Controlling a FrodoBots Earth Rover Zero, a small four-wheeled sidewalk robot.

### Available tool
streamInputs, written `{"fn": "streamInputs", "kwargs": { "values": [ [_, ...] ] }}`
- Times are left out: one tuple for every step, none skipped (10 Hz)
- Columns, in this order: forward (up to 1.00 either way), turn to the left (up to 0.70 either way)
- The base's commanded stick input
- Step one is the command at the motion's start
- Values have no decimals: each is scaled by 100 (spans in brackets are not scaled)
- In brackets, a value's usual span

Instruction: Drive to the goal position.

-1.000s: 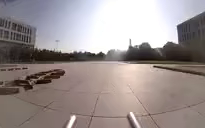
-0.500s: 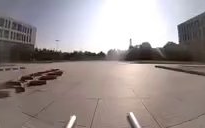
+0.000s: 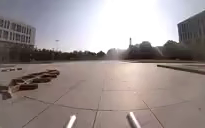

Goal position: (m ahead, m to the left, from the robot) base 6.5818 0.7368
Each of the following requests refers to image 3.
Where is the grey paved plaza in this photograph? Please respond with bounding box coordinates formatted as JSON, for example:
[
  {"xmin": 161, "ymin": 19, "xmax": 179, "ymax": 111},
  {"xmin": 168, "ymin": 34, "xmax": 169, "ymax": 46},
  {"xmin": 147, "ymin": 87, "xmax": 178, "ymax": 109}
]
[{"xmin": 0, "ymin": 60, "xmax": 205, "ymax": 128}]

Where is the row of trees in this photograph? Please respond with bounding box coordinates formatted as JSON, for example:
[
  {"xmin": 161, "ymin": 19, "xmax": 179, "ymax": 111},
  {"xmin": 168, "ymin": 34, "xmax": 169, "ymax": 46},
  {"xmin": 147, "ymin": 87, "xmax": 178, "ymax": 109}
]
[
  {"xmin": 29, "ymin": 47, "xmax": 107, "ymax": 62},
  {"xmin": 106, "ymin": 39, "xmax": 205, "ymax": 62}
]

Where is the distant slim tower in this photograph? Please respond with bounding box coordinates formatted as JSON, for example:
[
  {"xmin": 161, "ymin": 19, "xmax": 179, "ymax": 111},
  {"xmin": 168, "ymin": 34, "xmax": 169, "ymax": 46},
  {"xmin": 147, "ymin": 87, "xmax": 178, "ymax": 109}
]
[{"xmin": 128, "ymin": 37, "xmax": 133, "ymax": 48}]

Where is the tall floodlight pole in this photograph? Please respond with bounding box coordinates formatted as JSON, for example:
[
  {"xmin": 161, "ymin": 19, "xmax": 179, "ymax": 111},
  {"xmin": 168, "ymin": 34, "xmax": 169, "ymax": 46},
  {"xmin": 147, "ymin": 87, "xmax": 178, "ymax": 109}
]
[{"xmin": 55, "ymin": 39, "xmax": 61, "ymax": 52}]

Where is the robot's own part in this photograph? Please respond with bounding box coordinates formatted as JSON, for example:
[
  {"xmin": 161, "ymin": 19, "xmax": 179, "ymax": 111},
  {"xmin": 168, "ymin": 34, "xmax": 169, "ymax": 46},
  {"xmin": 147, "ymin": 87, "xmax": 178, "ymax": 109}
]
[
  {"xmin": 65, "ymin": 114, "xmax": 78, "ymax": 128},
  {"xmin": 125, "ymin": 111, "xmax": 142, "ymax": 128}
]

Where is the raised stone kerb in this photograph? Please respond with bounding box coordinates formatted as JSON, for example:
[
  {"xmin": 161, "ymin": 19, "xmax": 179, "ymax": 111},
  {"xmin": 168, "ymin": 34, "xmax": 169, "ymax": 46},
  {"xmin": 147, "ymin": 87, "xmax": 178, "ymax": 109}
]
[{"xmin": 156, "ymin": 63, "xmax": 205, "ymax": 77}]

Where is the pale building with window rows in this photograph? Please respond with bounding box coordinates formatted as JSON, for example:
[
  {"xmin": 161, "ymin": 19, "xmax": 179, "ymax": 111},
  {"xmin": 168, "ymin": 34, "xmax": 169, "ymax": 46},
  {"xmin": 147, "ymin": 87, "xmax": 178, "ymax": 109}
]
[{"xmin": 0, "ymin": 14, "xmax": 37, "ymax": 64}]

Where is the low striped kerb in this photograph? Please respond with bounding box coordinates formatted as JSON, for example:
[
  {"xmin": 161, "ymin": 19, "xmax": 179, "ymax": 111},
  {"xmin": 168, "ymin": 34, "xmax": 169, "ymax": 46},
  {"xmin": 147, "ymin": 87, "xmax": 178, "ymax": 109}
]
[{"xmin": 0, "ymin": 66, "xmax": 24, "ymax": 74}]

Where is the dark glass building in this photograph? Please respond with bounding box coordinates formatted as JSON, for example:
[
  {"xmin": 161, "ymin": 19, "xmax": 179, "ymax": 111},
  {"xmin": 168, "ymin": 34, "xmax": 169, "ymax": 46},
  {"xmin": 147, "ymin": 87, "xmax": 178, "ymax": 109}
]
[{"xmin": 177, "ymin": 5, "xmax": 205, "ymax": 46}]

